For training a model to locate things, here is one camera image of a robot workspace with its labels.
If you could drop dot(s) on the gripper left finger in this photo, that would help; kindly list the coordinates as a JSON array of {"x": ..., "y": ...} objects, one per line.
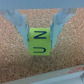
[{"x": 20, "y": 28}]

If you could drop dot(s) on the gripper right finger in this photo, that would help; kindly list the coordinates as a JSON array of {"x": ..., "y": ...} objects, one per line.
[{"x": 59, "y": 26}]

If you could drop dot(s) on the yellow block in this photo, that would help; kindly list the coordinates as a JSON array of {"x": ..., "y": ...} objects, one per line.
[{"x": 39, "y": 41}]

